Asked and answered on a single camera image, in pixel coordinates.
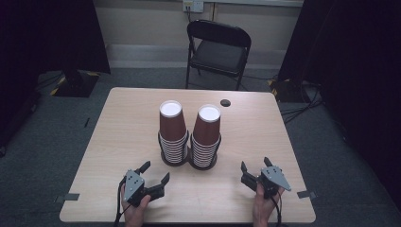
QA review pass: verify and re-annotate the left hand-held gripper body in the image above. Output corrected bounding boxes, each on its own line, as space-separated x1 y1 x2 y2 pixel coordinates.
122 168 152 208

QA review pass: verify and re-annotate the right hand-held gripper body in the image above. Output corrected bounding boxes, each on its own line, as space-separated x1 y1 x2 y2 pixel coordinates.
257 165 292 200

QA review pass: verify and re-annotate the person's left hand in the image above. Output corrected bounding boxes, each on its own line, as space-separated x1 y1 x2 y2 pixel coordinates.
120 188 152 227

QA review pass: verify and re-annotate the person's right hand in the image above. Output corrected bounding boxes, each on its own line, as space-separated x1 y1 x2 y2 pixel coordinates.
252 182 285 227

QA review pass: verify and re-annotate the grey tape strip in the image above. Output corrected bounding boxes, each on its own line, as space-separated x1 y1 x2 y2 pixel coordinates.
296 189 318 200
54 192 80 204

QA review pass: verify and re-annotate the black double cup holder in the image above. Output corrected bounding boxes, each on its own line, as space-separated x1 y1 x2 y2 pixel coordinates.
157 131 222 171

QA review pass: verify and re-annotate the stack of brown paper cups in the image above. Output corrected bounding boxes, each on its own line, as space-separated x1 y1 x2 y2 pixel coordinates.
191 104 222 168
158 99 189 165

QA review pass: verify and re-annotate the black stand base striped tape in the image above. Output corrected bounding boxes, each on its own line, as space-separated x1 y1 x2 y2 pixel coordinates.
267 78 313 104
49 69 101 98

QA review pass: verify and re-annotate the black folding chair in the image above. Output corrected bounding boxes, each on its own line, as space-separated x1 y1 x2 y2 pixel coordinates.
184 19 253 92

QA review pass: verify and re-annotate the black curtain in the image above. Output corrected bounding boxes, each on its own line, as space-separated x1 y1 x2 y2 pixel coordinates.
277 0 401 202

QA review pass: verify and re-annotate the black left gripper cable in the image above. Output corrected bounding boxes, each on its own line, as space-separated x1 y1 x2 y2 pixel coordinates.
113 177 128 227

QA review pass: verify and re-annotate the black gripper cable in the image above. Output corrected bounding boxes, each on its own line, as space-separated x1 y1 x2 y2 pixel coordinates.
113 177 128 227
270 188 284 227

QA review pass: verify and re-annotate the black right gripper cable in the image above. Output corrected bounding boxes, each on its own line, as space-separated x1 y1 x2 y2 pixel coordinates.
270 188 284 227

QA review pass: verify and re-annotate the bundle of black floor cables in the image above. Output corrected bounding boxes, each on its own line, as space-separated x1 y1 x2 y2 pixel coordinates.
278 80 326 125

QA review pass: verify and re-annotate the white wall socket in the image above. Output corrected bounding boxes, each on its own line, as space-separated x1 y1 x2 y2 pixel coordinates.
183 0 205 14

